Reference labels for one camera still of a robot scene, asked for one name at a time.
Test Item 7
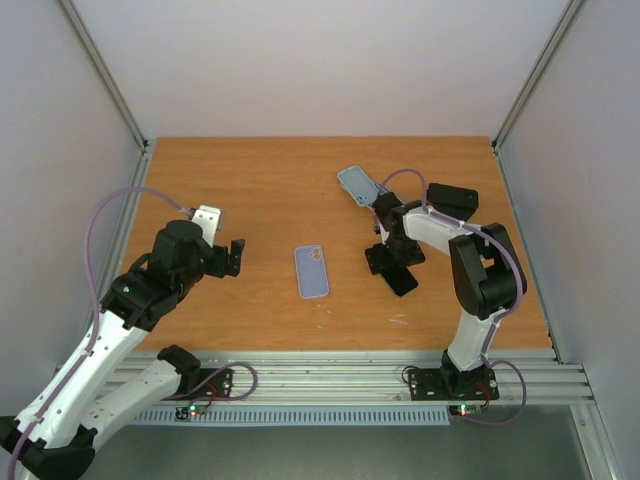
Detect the grey slotted cable duct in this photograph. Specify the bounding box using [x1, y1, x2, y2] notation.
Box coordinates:
[132, 405, 450, 428]

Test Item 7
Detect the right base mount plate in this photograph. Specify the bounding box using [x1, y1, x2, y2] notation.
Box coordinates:
[403, 366, 500, 401]

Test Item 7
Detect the base mount plate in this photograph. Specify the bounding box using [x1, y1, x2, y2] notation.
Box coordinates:
[192, 368, 233, 398]
[403, 366, 500, 401]

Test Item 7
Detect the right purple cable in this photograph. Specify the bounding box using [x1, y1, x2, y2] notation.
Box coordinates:
[377, 168, 529, 426]

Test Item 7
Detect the aluminium rail frame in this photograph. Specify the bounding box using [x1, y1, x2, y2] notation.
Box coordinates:
[193, 349, 595, 405]

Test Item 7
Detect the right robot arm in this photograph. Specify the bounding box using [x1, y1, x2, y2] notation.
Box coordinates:
[365, 192, 527, 400]

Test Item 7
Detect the controller board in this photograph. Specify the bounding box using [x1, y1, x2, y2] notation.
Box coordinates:
[449, 403, 487, 417]
[174, 405, 208, 422]

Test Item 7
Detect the black phone green edge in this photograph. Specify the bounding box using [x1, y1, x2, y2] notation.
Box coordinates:
[381, 266, 419, 297]

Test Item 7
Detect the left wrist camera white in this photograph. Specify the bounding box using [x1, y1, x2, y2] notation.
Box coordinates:
[190, 205, 224, 247]

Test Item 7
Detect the light blue phone case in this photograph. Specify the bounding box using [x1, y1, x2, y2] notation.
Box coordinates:
[337, 165, 380, 208]

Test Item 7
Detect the purple cable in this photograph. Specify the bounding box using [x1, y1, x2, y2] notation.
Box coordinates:
[9, 187, 194, 480]
[377, 168, 529, 426]

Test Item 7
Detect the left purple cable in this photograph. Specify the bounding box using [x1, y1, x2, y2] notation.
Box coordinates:
[9, 187, 194, 480]

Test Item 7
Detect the black phone case top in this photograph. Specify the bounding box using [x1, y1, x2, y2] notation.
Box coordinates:
[427, 183, 479, 210]

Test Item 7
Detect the lavender phone case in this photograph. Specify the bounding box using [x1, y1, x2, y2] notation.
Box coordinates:
[294, 245, 330, 299]

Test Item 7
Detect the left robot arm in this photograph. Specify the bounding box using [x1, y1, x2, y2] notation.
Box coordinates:
[1, 220, 245, 479]

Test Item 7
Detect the left controller board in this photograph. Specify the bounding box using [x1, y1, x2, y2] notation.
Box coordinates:
[174, 405, 208, 422]

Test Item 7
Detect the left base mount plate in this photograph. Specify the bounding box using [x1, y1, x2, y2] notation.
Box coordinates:
[192, 368, 233, 398]

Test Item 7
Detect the right controller board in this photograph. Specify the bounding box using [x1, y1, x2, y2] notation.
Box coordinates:
[449, 403, 487, 417]

